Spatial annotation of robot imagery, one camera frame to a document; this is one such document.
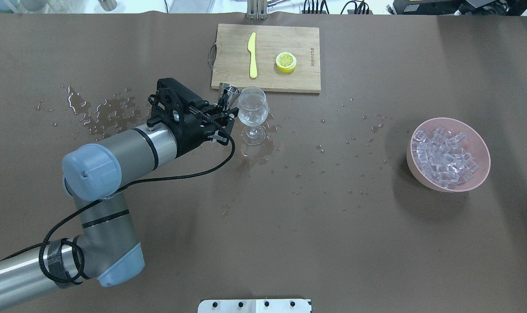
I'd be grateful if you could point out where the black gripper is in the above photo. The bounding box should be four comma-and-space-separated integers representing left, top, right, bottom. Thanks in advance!
147, 78, 239, 158

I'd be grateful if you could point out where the steel jigger measuring cup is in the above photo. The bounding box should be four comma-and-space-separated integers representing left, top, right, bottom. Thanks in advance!
217, 83, 242, 112

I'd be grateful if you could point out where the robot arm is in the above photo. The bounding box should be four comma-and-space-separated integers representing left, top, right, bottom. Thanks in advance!
0, 78, 241, 311

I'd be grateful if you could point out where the clear wine glass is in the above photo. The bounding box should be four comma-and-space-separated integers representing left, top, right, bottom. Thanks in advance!
237, 87, 268, 146

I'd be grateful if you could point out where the clear ice cubes pile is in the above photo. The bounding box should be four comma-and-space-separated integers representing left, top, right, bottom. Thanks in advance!
411, 127, 480, 190

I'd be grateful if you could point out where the bamboo cutting board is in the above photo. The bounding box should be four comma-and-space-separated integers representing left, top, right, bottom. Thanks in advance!
211, 23, 322, 94

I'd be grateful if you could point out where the yellow plastic knife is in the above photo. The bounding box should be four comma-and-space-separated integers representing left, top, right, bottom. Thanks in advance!
247, 32, 258, 79

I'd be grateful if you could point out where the yellow lemon slice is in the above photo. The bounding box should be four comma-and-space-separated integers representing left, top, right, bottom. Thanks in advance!
275, 52, 297, 73

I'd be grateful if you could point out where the pink bowl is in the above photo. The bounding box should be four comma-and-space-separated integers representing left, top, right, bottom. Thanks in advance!
406, 117, 491, 193

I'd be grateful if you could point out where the white central robot pedestal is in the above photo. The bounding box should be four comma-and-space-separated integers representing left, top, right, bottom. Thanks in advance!
197, 298, 313, 313

